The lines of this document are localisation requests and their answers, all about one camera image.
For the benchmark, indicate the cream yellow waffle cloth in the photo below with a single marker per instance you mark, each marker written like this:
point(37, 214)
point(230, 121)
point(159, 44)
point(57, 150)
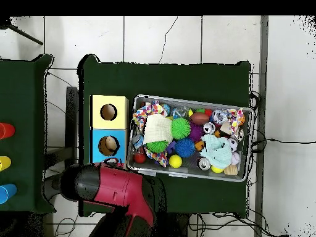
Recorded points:
point(158, 128)

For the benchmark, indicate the mint green waffle cloth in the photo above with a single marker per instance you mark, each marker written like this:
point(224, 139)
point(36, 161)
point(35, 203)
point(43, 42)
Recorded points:
point(216, 150)

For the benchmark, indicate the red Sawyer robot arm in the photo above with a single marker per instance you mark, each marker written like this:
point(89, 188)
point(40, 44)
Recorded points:
point(123, 187)

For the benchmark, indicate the clear mesh bin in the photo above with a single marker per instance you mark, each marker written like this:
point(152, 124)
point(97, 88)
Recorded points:
point(129, 148)

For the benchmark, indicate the wooden box with three holes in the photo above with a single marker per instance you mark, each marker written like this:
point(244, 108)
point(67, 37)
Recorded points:
point(121, 143)

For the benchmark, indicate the green spiky ball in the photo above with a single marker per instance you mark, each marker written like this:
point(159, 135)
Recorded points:
point(157, 146)

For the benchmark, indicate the colourful patchwork fabric toy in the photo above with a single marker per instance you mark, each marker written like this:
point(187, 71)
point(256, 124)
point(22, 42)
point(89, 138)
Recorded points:
point(148, 111)

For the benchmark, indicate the large green fuzzy ball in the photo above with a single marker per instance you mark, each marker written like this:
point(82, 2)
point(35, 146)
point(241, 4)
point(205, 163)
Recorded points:
point(180, 128)

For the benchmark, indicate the blue fuzzy ball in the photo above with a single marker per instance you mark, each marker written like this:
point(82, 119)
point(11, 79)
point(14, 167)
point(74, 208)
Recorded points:
point(185, 147)

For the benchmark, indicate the red ball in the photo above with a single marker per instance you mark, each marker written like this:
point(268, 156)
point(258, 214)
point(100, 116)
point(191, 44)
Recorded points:
point(139, 158)

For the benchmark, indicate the purple spiky ball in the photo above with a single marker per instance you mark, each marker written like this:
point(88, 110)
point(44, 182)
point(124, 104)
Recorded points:
point(196, 132)

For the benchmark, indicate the brown football toy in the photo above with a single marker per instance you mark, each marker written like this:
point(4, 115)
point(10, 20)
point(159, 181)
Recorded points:
point(200, 118)

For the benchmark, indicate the silver drink can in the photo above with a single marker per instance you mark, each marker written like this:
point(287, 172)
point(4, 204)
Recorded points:
point(209, 128)

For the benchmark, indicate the dark green table cloth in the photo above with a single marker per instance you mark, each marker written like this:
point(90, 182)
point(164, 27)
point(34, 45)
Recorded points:
point(173, 79)
point(22, 108)

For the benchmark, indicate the black red drink can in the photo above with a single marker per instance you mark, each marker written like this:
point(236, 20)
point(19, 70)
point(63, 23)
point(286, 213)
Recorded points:
point(204, 164)

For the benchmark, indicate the clear plastic ball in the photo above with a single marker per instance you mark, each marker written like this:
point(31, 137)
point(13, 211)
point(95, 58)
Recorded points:
point(220, 116)

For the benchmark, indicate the smooth yellow ball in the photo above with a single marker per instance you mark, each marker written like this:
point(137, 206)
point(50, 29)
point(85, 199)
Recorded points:
point(217, 169)

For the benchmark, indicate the colourful polka dot fabric toy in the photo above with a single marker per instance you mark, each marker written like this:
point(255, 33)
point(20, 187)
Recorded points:
point(237, 118)

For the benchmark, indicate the pale wooden cube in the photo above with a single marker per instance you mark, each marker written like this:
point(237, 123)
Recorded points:
point(230, 170)

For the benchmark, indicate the white baseball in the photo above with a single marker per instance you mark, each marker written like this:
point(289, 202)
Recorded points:
point(236, 158)

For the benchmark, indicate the black equipment stand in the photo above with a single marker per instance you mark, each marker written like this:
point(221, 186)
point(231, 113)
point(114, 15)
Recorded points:
point(72, 123)

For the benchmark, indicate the red plastic cup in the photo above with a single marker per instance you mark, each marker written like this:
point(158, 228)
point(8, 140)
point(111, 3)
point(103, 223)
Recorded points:
point(6, 131)

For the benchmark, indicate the yellow plastic cup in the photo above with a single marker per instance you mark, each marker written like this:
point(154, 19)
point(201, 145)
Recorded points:
point(4, 163)

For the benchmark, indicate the blue plastic cup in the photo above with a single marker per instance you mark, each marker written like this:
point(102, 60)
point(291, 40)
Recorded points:
point(7, 193)

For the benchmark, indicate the black tripod leg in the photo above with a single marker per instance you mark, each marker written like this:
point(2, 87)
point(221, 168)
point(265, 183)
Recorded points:
point(24, 34)

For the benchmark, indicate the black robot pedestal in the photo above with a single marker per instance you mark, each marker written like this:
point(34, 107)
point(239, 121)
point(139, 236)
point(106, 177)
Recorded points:
point(177, 227)

